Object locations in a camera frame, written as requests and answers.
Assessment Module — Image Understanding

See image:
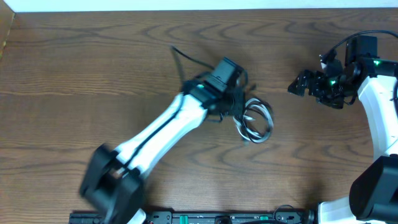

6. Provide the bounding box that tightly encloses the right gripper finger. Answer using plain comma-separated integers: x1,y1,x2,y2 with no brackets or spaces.
287,81,308,96
295,70,313,84

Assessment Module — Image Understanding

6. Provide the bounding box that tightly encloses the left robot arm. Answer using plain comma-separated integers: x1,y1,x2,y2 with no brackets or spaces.
80,58,248,223

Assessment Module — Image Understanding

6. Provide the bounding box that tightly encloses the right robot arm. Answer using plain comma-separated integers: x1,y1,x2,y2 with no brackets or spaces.
288,30,397,223

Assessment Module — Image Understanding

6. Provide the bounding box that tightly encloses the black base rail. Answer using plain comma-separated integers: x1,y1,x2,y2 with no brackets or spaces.
68,210,318,224

